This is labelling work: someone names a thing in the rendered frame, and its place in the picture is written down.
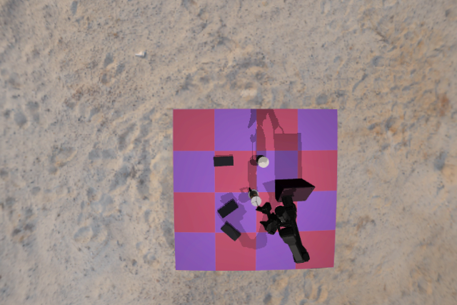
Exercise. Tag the beige cylinder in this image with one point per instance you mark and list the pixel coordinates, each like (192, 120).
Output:
(262, 161)

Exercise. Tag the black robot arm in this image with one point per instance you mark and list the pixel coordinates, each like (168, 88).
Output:
(287, 218)

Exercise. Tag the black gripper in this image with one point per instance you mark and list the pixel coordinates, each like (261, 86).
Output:
(265, 209)

